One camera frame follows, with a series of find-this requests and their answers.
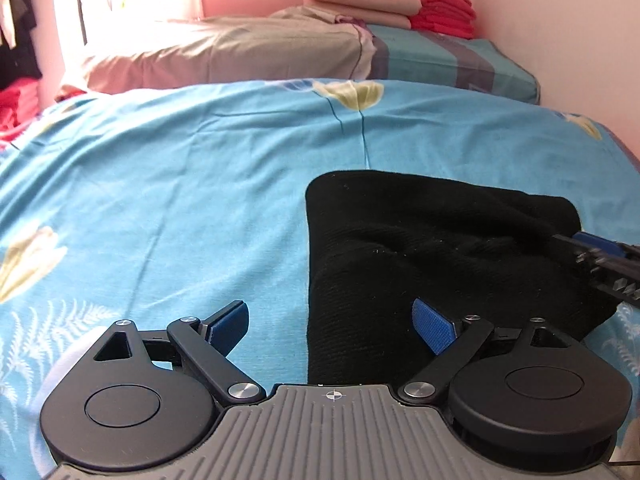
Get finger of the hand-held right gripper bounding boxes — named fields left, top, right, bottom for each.
left=552, top=231, right=640, bottom=273
left=587, top=264, right=640, bottom=307

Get striped blue pillow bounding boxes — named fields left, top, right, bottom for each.
left=367, top=22, right=544, bottom=107

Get red cloth pile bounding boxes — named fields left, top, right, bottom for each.
left=0, top=77, right=42, bottom=147

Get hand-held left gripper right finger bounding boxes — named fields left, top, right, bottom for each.
left=398, top=298, right=573, bottom=405

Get blue floral duvet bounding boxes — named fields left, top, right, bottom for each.
left=0, top=77, right=640, bottom=472

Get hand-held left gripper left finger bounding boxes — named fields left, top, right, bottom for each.
left=92, top=300, right=267, bottom=406

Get grey pink pillow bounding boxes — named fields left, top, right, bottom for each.
left=54, top=5, right=377, bottom=97

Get black knit pants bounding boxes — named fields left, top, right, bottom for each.
left=304, top=170, right=622, bottom=387

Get folded pink blanket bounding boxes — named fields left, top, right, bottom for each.
left=304, top=0, right=424, bottom=29

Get stack of folded red cloth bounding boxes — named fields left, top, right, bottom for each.
left=407, top=0, right=479, bottom=40

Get hanging black garment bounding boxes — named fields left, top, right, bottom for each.
left=0, top=0, right=43, bottom=92

